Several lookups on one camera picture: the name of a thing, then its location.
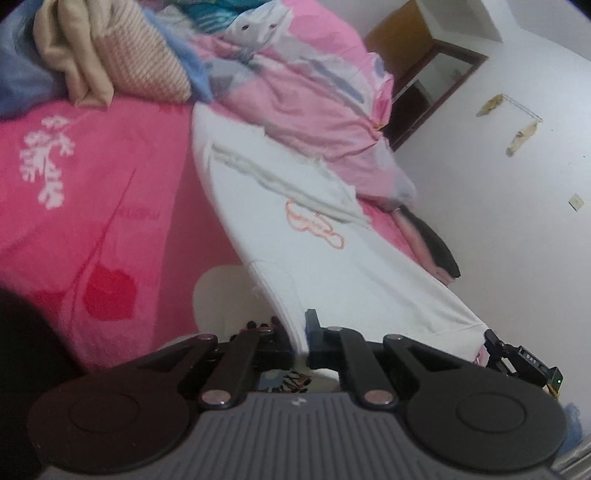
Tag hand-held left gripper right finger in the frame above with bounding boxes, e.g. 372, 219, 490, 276
305, 308, 459, 411

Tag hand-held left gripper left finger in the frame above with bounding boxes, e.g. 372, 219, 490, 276
137, 316, 295, 411

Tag dark cloth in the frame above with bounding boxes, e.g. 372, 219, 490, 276
0, 286, 88, 462

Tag pink patterned duvet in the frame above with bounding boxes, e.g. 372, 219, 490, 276
152, 0, 419, 213

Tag wooden door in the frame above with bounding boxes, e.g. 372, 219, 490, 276
365, 0, 437, 77

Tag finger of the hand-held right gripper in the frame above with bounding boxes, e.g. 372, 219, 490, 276
483, 329, 508, 370

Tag beige garment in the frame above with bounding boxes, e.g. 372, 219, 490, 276
33, 0, 116, 109

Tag white sweatshirt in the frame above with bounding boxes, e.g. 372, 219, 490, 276
191, 102, 492, 365

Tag blue jeans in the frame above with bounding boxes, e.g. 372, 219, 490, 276
0, 4, 70, 121

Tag pink checked knit garment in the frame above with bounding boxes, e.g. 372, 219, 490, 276
95, 18, 192, 103

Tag wall hook rack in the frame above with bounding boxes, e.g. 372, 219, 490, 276
501, 95, 544, 123

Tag teal patterned cloth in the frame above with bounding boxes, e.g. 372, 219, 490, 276
185, 0, 273, 33

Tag pink floral fleece blanket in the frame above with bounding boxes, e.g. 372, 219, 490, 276
0, 88, 462, 393

